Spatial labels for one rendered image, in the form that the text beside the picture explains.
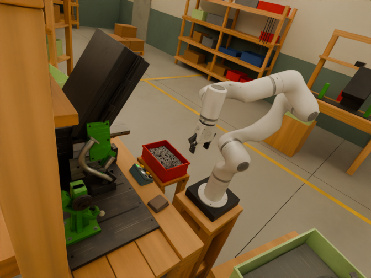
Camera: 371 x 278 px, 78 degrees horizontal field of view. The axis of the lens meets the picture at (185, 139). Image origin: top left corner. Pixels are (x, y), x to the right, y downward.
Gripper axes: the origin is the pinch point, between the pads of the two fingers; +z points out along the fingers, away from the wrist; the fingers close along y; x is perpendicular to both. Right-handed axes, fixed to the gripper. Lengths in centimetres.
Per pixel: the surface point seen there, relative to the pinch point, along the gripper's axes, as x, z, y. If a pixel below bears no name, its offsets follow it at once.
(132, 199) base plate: 15.3, 40.0, -23.4
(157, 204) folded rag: 4.4, 37.0, -14.4
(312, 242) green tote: -57, 42, 54
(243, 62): 300, 46, 429
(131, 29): 644, 62, 291
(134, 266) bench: -17, 42, -39
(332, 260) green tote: -69, 41, 52
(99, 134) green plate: 39, 9, -34
